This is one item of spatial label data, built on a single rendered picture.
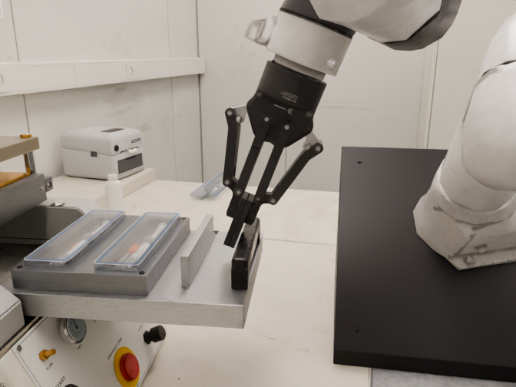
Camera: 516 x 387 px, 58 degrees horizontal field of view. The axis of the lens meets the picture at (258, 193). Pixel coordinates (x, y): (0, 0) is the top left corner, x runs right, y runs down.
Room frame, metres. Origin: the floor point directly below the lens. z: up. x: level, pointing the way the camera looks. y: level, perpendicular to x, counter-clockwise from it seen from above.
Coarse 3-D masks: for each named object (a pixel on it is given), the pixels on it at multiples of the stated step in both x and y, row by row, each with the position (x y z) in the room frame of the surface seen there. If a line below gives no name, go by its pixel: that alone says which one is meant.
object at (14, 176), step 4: (0, 172) 0.70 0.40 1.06; (4, 172) 0.70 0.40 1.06; (8, 172) 0.70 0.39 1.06; (12, 172) 0.70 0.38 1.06; (16, 172) 0.70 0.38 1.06; (20, 172) 0.70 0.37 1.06; (0, 176) 0.68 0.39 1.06; (4, 176) 0.68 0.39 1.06; (8, 176) 0.68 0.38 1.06; (12, 176) 0.68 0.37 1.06; (16, 176) 0.68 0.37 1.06; (20, 176) 0.68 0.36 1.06; (24, 176) 0.69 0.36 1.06; (0, 180) 0.65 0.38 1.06; (4, 180) 0.65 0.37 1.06; (8, 180) 0.66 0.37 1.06; (12, 180) 0.66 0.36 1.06; (16, 180) 0.67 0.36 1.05; (0, 184) 0.64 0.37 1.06; (4, 184) 0.64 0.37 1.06
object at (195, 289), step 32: (192, 256) 0.52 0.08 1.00; (224, 256) 0.58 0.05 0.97; (256, 256) 0.59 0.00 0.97; (160, 288) 0.50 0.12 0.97; (192, 288) 0.50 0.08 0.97; (224, 288) 0.50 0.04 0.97; (128, 320) 0.47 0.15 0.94; (160, 320) 0.47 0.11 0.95; (192, 320) 0.46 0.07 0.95; (224, 320) 0.46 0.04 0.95
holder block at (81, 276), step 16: (128, 224) 0.64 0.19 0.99; (112, 240) 0.58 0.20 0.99; (176, 240) 0.60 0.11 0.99; (96, 256) 0.53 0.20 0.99; (160, 256) 0.53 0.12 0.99; (16, 272) 0.49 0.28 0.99; (32, 272) 0.49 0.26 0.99; (48, 272) 0.49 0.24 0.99; (64, 272) 0.49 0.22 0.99; (80, 272) 0.49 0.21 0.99; (96, 272) 0.49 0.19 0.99; (112, 272) 0.49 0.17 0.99; (128, 272) 0.49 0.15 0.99; (144, 272) 0.49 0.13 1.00; (160, 272) 0.53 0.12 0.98; (16, 288) 0.49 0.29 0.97; (32, 288) 0.49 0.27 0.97; (48, 288) 0.49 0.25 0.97; (64, 288) 0.49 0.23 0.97; (80, 288) 0.49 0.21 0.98; (96, 288) 0.48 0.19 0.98; (112, 288) 0.48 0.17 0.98; (128, 288) 0.48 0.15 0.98; (144, 288) 0.48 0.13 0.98
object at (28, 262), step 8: (120, 216) 0.68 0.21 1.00; (112, 224) 0.63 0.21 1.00; (104, 232) 0.60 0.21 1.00; (48, 240) 0.56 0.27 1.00; (96, 240) 0.57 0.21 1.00; (88, 248) 0.55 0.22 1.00; (72, 256) 0.51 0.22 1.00; (80, 256) 0.53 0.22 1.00; (32, 264) 0.50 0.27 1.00; (40, 264) 0.50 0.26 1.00; (48, 264) 0.50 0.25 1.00; (56, 264) 0.50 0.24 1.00; (64, 264) 0.50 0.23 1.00
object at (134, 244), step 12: (144, 216) 0.65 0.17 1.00; (156, 216) 0.65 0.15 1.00; (168, 216) 0.65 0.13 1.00; (132, 228) 0.60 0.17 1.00; (144, 228) 0.60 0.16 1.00; (156, 228) 0.60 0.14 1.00; (120, 240) 0.56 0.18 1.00; (132, 240) 0.56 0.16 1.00; (144, 240) 0.56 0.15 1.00; (156, 240) 0.56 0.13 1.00; (108, 252) 0.52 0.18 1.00; (120, 252) 0.52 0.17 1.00; (132, 252) 0.52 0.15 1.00; (144, 252) 0.52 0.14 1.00; (132, 264) 0.49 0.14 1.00
